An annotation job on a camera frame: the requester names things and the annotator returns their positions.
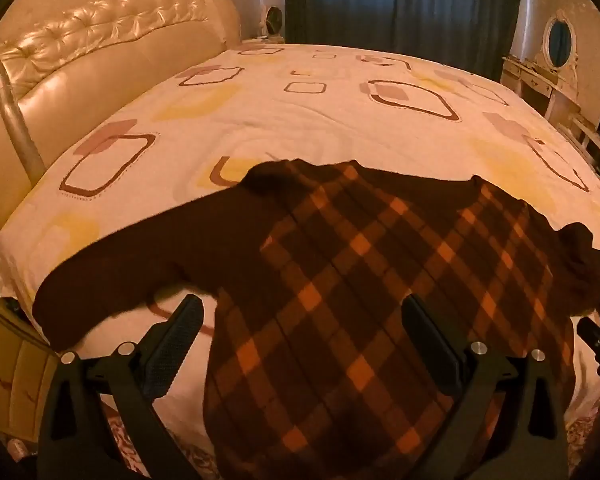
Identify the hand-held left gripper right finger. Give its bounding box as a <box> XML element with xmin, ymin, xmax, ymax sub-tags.
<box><xmin>401</xmin><ymin>294</ymin><xmax>573</xmax><ymax>480</ymax></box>

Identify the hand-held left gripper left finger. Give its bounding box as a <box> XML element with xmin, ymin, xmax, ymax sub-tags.
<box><xmin>37</xmin><ymin>294</ymin><xmax>205</xmax><ymax>480</ymax></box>

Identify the brown plaid sweater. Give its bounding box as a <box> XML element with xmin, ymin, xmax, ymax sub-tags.
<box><xmin>31</xmin><ymin>158</ymin><xmax>600</xmax><ymax>480</ymax></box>

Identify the brown swirl patterned rug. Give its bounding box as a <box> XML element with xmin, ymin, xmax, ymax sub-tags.
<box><xmin>104</xmin><ymin>404</ymin><xmax>217</xmax><ymax>480</ymax></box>

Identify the yellow bedside cabinet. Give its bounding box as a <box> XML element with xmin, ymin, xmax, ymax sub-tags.
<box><xmin>0</xmin><ymin>280</ymin><xmax>62</xmax><ymax>463</ymax></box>

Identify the bed with patterned sheet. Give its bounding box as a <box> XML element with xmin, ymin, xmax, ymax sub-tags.
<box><xmin>0</xmin><ymin>42</ymin><xmax>600</xmax><ymax>461</ymax></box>

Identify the white vanity table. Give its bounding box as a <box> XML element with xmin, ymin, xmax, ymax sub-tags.
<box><xmin>500</xmin><ymin>55</ymin><xmax>583</xmax><ymax>126</ymax></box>

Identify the beige tufted leather headboard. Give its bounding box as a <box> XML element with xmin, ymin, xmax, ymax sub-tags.
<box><xmin>0</xmin><ymin>0</ymin><xmax>242</xmax><ymax>241</ymax></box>

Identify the silver metal pipe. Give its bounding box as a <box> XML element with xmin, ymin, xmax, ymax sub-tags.
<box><xmin>0</xmin><ymin>52</ymin><xmax>47</xmax><ymax>186</ymax></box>

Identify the oval vanity mirror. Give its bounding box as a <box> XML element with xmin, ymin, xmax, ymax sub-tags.
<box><xmin>542</xmin><ymin>10</ymin><xmax>580</xmax><ymax>72</ymax></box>

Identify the dark blue curtain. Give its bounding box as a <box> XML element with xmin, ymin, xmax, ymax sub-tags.
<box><xmin>284</xmin><ymin>0</ymin><xmax>525</xmax><ymax>81</ymax></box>

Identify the white bed footboard rail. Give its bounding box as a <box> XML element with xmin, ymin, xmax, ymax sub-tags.
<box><xmin>569</xmin><ymin>112</ymin><xmax>600</xmax><ymax>192</ymax></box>

